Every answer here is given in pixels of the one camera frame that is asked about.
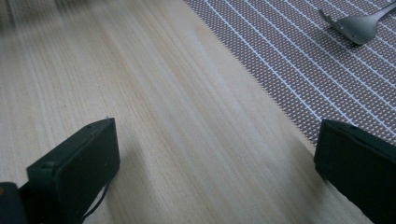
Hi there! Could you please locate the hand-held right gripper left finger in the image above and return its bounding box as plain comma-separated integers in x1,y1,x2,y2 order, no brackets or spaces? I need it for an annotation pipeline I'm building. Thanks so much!
19,117,121,224

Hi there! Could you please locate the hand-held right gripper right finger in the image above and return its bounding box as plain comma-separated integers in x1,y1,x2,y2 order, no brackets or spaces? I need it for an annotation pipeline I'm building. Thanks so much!
313,119,396,224

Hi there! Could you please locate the woven striped placemat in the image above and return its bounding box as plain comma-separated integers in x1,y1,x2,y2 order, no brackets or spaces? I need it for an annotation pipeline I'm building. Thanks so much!
183,0,396,147

